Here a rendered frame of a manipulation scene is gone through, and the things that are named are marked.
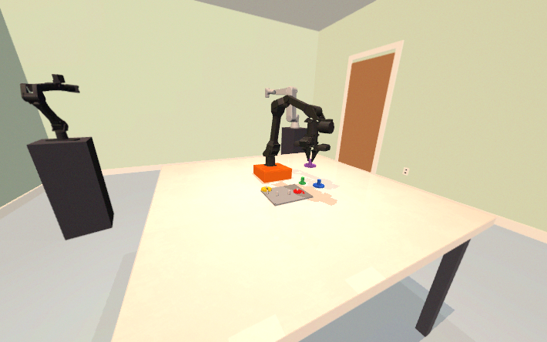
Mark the purple gear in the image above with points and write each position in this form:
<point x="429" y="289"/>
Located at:
<point x="310" y="164"/>

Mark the blue gear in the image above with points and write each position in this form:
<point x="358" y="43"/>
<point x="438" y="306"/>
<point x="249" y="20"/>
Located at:
<point x="318" y="184"/>

